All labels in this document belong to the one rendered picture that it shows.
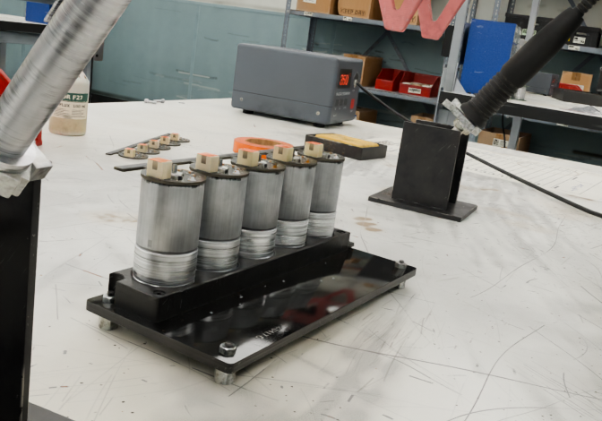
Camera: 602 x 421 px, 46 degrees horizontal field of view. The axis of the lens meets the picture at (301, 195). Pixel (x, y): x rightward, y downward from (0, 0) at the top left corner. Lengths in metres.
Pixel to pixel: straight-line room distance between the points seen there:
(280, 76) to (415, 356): 0.72
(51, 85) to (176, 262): 0.13
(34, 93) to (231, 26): 5.67
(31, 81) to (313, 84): 0.81
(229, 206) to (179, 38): 5.82
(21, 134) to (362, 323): 0.20
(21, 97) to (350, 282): 0.21
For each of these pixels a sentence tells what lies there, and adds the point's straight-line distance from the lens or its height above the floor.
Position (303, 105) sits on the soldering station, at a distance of 0.97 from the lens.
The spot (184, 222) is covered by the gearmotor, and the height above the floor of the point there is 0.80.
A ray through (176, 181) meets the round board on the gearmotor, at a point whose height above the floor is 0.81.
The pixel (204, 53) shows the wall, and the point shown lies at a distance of 5.96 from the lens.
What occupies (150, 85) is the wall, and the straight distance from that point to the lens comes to 6.29.
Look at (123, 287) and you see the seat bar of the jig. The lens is 0.28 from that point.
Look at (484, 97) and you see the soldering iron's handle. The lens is 0.56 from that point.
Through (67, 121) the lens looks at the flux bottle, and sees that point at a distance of 0.69.
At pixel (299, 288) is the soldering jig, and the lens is 0.32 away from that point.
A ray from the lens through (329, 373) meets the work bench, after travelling 0.27.
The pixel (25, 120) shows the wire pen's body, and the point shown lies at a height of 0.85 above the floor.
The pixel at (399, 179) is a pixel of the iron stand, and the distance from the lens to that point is 0.57.
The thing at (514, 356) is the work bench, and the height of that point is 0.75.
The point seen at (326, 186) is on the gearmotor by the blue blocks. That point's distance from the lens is 0.36.
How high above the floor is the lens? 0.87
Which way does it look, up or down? 13 degrees down
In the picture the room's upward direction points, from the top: 8 degrees clockwise
